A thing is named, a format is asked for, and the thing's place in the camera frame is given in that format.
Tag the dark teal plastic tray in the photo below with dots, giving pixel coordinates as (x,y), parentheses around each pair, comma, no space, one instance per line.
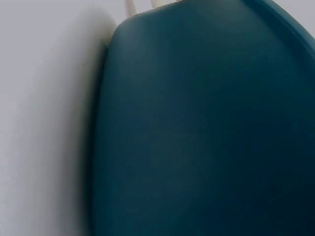
(197,123)

